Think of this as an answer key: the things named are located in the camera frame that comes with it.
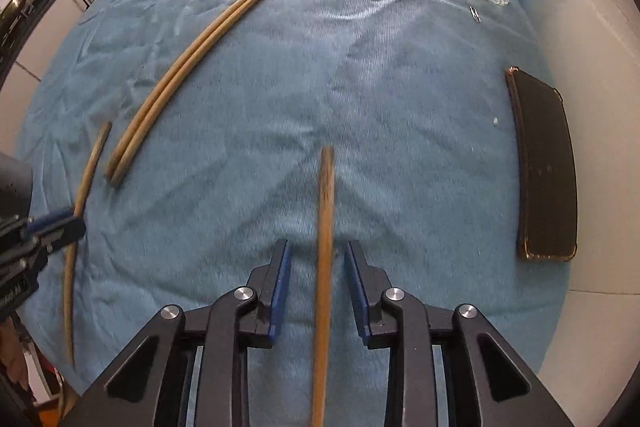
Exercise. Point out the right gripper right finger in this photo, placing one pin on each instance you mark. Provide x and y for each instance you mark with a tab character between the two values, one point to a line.
487	383

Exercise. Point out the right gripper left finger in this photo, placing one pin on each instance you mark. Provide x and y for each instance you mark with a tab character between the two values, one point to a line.
190	367

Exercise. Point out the wooden chopstick upper pair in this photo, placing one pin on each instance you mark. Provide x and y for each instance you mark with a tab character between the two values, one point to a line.
140	126

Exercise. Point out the blue table cloth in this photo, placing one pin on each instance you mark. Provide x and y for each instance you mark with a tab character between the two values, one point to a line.
409	93

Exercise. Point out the paper clip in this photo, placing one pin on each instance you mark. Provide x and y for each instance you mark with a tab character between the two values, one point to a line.
475	15

